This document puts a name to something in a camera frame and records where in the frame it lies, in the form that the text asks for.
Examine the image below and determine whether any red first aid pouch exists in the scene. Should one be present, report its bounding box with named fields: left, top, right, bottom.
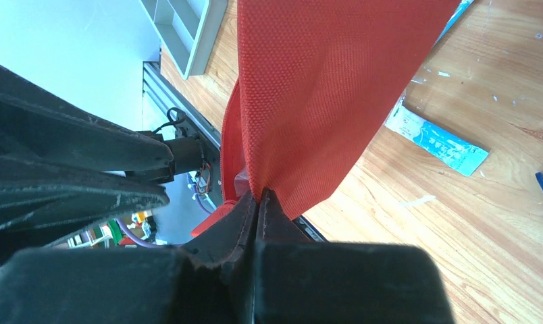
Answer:
left=192, top=1, right=459, bottom=236

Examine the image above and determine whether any grey plastic tray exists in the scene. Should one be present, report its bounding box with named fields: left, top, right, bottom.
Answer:
left=140, top=0, right=228, bottom=80

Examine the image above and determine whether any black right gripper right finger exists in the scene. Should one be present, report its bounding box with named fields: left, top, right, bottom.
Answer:
left=255, top=190, right=454, bottom=323

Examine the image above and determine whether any blue white sachet lower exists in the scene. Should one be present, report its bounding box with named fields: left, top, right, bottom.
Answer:
left=384, top=94, right=489, bottom=177

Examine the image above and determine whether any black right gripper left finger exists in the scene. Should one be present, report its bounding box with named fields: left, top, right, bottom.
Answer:
left=0, top=197, right=257, bottom=323

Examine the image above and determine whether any blue white sachet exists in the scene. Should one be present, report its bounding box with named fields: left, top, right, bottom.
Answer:
left=384, top=94, right=489, bottom=177
left=435, top=0, right=474, bottom=44

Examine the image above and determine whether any blue white sachet middle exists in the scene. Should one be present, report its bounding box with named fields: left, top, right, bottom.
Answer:
left=435, top=0, right=474, bottom=44

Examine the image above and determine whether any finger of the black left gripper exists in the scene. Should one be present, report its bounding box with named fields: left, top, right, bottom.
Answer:
left=0, top=65, right=174, bottom=171
left=0, top=156, right=170, bottom=266

